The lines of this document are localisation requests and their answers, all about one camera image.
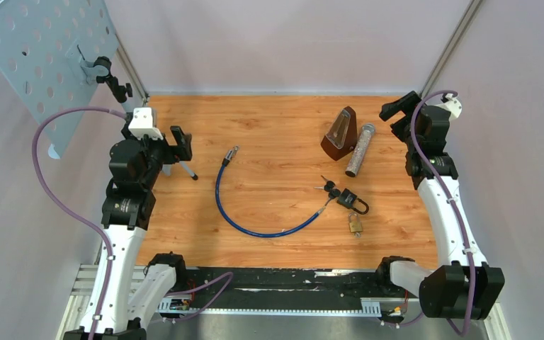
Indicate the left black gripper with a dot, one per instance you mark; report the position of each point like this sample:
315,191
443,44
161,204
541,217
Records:
181,151

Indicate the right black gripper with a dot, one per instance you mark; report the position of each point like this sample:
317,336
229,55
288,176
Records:
406,104

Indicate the black padlock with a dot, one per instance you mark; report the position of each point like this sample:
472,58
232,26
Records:
349,199

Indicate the small brass padlock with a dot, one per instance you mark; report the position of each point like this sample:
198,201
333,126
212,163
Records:
354,223

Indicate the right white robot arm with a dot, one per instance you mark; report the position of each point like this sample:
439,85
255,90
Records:
464,286

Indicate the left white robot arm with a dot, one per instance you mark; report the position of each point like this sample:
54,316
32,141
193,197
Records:
114,311

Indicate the grey tripod stand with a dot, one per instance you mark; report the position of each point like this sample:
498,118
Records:
123,93

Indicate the glittery silver cylinder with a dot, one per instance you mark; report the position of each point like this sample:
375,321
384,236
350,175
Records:
359,152

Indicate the brown wooden metronome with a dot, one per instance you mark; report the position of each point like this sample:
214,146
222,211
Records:
342,136

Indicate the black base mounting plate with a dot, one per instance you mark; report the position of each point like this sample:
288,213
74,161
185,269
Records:
283,290

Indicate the perforated grey music stand plate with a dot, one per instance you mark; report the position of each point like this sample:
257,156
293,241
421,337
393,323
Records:
48,50

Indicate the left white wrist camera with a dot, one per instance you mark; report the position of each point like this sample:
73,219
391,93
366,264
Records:
144,124

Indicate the blue cable lock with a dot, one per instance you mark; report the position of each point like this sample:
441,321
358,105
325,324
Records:
260,197

